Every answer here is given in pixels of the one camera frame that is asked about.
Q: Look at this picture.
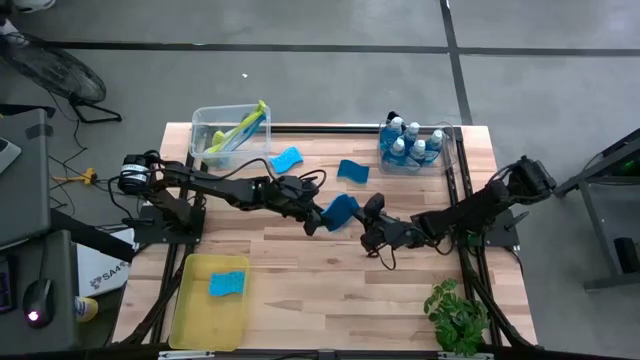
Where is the yellow plastic tray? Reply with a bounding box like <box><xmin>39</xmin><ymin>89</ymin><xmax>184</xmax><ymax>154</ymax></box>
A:
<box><xmin>167</xmin><ymin>253</ymin><xmax>250</xmax><ymax>352</ymax></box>

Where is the grey desk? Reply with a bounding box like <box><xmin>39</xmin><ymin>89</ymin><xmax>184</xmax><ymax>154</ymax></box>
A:
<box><xmin>0</xmin><ymin>107</ymin><xmax>79</xmax><ymax>354</ymax></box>

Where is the white cardboard box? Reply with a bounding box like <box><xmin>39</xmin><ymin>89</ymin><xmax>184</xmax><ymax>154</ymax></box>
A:
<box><xmin>74</xmin><ymin>224</ymin><xmax>136</xmax><ymax>299</ymax></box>

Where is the grey metal cart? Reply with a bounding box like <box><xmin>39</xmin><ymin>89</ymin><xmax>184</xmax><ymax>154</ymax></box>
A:
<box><xmin>552</xmin><ymin>127</ymin><xmax>640</xmax><ymax>291</ymax></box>

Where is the yellow power plug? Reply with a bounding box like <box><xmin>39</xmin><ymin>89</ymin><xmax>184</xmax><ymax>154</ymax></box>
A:
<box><xmin>52</xmin><ymin>168</ymin><xmax>98</xmax><ymax>187</ymax></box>

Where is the tall clear plastic bin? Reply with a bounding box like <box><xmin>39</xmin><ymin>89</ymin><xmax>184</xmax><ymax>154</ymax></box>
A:
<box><xmin>189</xmin><ymin>103</ymin><xmax>273</xmax><ymax>171</ymax></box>

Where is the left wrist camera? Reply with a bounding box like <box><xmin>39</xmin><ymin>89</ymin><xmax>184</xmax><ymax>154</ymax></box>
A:
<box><xmin>277</xmin><ymin>177</ymin><xmax>314</xmax><ymax>207</ymax></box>

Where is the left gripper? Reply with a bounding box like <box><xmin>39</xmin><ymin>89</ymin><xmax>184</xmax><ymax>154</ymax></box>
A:
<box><xmin>277</xmin><ymin>177</ymin><xmax>329</xmax><ymax>238</ymax></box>

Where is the black floor fan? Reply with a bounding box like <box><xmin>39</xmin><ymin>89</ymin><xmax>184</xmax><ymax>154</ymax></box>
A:
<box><xmin>0</xmin><ymin>19</ymin><xmax>124</xmax><ymax>125</ymax></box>

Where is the black computer mouse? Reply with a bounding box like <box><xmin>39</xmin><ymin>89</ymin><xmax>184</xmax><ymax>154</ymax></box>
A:
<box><xmin>22</xmin><ymin>278</ymin><xmax>56</xmax><ymax>330</ymax></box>

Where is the dark blue scrub sponge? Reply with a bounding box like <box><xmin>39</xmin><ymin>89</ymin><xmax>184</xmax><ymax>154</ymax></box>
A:
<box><xmin>336</xmin><ymin>158</ymin><xmax>371</xmax><ymax>185</ymax></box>
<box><xmin>321</xmin><ymin>193</ymin><xmax>362</xmax><ymax>233</ymax></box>
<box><xmin>207</xmin><ymin>270</ymin><xmax>247</xmax><ymax>298</ymax></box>

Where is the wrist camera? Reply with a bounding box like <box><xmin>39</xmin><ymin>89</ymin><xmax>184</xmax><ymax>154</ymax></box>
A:
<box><xmin>277</xmin><ymin>177</ymin><xmax>314</xmax><ymax>207</ymax></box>
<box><xmin>382</xmin><ymin>222</ymin><xmax>414</xmax><ymax>249</ymax></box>

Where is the grey laptop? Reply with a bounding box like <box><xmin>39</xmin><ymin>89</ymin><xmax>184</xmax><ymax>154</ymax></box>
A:
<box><xmin>0</xmin><ymin>137</ymin><xmax>22</xmax><ymax>176</ymax></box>

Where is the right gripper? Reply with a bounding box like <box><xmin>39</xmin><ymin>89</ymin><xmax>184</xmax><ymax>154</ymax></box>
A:
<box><xmin>351</xmin><ymin>194</ymin><xmax>417</xmax><ymax>257</ymax></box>

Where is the black aluminium table frame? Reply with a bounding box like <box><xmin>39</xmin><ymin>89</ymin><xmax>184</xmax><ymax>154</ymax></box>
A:
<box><xmin>119</xmin><ymin>122</ymin><xmax>536</xmax><ymax>360</ymax></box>

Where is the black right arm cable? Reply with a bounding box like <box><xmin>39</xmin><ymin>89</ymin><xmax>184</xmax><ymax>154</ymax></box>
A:
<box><xmin>369</xmin><ymin>239</ymin><xmax>454</xmax><ymax>272</ymax></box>

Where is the green potted plant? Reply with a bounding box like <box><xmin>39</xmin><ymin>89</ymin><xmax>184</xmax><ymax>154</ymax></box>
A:
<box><xmin>423</xmin><ymin>278</ymin><xmax>491</xmax><ymax>357</ymax></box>

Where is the light blue sponge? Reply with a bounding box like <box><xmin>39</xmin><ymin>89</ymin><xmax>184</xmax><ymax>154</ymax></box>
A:
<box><xmin>268</xmin><ymin>145</ymin><xmax>305</xmax><ymax>175</ymax></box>

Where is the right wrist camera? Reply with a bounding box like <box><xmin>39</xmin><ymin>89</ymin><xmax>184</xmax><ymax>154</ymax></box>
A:
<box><xmin>382</xmin><ymin>222</ymin><xmax>414</xmax><ymax>249</ymax></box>

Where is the blue dish brush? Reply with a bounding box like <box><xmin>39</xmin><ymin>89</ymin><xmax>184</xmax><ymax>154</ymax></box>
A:
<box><xmin>217</xmin><ymin>117</ymin><xmax>264</xmax><ymax>156</ymax></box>
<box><xmin>219</xmin><ymin>124</ymin><xmax>256</xmax><ymax>161</ymax></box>

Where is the low clear plastic tray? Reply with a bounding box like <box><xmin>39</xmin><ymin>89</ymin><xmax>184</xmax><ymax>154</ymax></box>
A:
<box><xmin>377</xmin><ymin>117</ymin><xmax>460</xmax><ymax>176</ymax></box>

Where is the person's foot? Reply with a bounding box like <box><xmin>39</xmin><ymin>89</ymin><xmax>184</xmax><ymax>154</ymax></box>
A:
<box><xmin>74</xmin><ymin>295</ymin><xmax>100</xmax><ymax>324</ymax></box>
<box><xmin>14</xmin><ymin>0</ymin><xmax>56</xmax><ymax>12</ymax></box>

